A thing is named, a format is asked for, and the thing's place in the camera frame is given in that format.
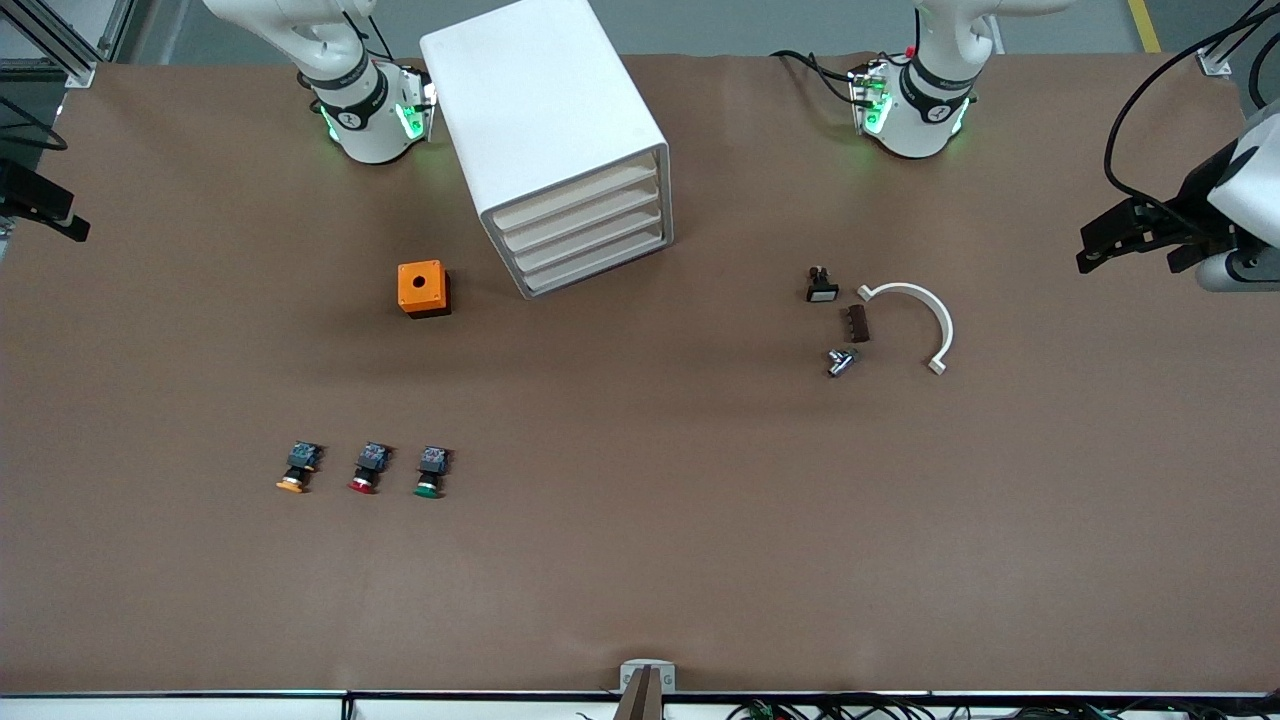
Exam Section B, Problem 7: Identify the yellow push button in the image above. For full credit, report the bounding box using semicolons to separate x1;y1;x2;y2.
276;441;323;495

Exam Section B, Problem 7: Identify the white plastic drawer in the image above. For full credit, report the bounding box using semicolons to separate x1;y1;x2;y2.
490;165;662;235

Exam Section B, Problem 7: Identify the red push button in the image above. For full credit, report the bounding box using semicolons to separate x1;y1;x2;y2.
347;441;392;495

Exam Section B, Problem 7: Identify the green push button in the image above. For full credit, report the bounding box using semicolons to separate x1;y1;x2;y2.
413;445;453;499

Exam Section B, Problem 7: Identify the white drawer cabinet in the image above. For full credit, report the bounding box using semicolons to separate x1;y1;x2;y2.
419;0;675;301

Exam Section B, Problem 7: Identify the orange box with round hole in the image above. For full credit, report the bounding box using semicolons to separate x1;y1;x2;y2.
397;260;452;319

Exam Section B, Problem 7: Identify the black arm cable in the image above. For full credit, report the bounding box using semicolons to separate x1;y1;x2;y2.
0;95;69;153
1103;0;1280;219

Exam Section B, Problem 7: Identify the aluminium frame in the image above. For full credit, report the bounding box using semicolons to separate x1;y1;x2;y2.
0;0;137;89

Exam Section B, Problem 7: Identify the white curved bracket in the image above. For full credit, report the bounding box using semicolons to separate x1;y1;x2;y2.
857;282;955;377

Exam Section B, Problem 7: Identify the black base cable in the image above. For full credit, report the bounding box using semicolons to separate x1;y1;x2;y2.
770;48;863;103

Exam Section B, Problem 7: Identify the black cable bundle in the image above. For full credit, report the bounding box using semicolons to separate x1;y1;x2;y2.
730;698;1280;720

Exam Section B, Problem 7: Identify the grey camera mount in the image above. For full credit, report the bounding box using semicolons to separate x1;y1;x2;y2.
614;659;677;720

